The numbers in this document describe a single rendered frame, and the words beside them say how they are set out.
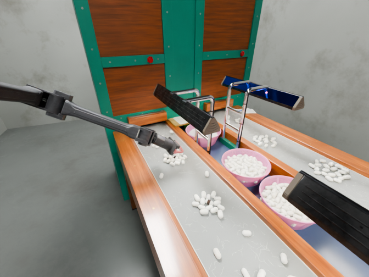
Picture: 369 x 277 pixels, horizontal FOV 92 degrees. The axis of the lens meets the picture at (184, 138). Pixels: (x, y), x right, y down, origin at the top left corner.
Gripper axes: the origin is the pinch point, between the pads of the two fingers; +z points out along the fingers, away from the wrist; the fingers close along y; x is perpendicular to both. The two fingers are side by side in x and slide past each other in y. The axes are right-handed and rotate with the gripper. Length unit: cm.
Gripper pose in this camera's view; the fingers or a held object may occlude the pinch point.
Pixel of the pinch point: (182, 151)
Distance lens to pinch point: 99.8
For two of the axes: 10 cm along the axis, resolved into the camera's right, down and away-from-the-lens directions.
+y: -4.5, -4.3, 7.8
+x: -5.5, 8.2, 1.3
